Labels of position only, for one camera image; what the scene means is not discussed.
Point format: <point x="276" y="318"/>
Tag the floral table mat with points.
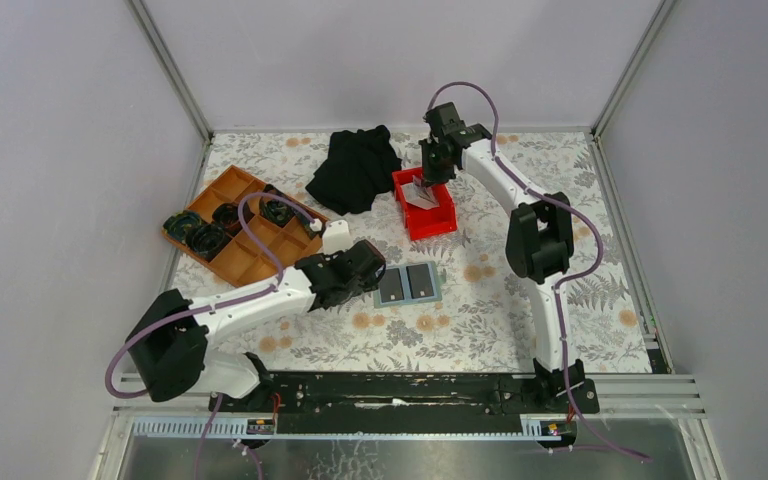
<point x="483" y="320"/>

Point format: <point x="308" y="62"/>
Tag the black cloth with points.
<point x="359" y="167"/>

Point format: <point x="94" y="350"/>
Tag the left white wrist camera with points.
<point x="335" y="235"/>

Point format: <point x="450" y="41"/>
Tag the grey-green card holder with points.
<point x="407" y="297"/>

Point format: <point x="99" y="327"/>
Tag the credit cards stack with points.
<point x="420" y="197"/>

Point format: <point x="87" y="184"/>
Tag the rolled dark patterned tie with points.
<point x="180" y="224"/>

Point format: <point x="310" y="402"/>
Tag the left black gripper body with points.
<point x="370" y="285"/>

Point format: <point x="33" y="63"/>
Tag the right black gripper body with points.
<point x="433" y="169"/>

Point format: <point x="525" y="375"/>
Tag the red plastic bin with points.
<point x="427" y="211"/>

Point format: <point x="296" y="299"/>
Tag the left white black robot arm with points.
<point x="175" y="344"/>

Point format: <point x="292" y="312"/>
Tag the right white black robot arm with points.
<point x="539" y="241"/>

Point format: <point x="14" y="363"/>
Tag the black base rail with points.
<point x="333" y="403"/>

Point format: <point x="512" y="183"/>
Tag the wooden divided organizer tray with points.
<point x="225" y="202"/>

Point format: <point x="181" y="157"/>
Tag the dark grey credit card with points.
<point x="390" y="287"/>
<point x="420" y="281"/>

